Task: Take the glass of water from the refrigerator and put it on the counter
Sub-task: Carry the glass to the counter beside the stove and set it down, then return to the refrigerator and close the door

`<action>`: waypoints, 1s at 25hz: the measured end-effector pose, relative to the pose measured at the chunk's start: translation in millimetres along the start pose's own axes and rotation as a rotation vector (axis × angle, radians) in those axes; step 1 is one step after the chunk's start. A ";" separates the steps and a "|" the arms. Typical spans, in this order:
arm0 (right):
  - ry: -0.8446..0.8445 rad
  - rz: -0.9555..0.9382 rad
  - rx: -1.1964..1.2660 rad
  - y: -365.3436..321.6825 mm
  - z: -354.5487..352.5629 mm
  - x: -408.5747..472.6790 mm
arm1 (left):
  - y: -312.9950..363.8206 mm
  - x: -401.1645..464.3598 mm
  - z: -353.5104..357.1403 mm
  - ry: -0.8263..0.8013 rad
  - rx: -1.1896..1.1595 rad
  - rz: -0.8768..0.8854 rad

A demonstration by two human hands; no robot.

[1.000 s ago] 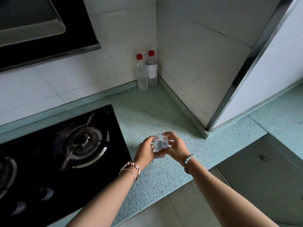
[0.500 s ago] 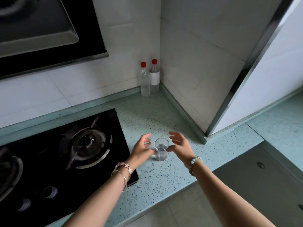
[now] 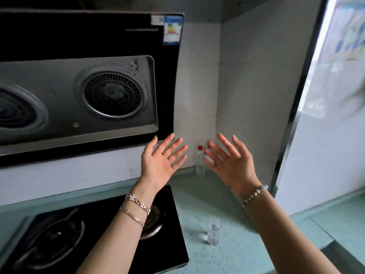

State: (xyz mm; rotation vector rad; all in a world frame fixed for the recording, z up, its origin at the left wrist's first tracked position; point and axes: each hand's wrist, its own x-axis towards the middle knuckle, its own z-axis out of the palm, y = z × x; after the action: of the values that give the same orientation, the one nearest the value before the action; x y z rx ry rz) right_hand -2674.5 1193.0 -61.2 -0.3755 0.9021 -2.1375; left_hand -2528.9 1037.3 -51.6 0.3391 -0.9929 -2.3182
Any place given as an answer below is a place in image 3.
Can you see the person's left hand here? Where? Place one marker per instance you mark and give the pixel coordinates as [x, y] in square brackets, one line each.
[155, 168]

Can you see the person's right hand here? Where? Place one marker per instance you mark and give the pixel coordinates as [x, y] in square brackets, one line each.
[236, 171]

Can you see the person's left thumb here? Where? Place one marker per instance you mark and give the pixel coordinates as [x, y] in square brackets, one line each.
[150, 146]

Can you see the person's right middle finger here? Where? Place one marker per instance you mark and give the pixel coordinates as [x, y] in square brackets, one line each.
[217, 150]

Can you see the person's right little finger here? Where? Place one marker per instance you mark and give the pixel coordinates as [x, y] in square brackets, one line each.
[211, 165]

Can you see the person's left middle finger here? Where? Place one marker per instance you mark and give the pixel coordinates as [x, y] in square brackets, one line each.
[175, 145]

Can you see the person's right thumb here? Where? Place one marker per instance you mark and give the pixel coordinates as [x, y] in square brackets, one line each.
[241, 146]

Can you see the person's left little finger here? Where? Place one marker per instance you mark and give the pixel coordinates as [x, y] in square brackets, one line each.
[179, 162]

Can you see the person's left forearm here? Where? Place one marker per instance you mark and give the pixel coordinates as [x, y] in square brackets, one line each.
[122, 239]

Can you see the person's right forearm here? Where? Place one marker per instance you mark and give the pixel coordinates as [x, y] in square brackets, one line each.
[279, 239]

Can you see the red cap plastic bottle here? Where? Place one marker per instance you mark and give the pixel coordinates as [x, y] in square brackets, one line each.
[210, 146]
[200, 165]

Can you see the round fan grille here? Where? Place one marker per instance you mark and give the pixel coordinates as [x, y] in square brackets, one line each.
[17, 109]
[112, 94]

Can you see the steel stove burner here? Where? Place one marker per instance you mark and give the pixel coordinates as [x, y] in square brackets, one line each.
[154, 222]

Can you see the clear drinking glass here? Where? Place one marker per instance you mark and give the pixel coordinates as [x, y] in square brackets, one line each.
[214, 232]

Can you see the thin rose gold bangle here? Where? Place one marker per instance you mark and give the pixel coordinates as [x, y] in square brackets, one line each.
[131, 216]

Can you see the black glass gas stove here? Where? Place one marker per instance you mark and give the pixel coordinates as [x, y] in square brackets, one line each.
[168, 253]

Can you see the steel hood panel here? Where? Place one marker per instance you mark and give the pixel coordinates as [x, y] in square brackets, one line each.
[57, 111]

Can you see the blue energy label sticker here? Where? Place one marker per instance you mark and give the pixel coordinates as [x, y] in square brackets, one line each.
[172, 29]

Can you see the small white sticker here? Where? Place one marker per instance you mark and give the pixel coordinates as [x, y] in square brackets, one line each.
[157, 20]

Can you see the black range hood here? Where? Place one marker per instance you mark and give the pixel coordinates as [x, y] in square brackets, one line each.
[85, 37]

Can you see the dark cooking pan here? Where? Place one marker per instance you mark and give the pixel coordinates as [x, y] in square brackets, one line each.
[51, 242]

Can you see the blue white poster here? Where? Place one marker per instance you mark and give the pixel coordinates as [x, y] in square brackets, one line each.
[346, 28]

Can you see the black door frame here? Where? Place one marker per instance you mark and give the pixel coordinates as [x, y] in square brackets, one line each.
[296, 99]

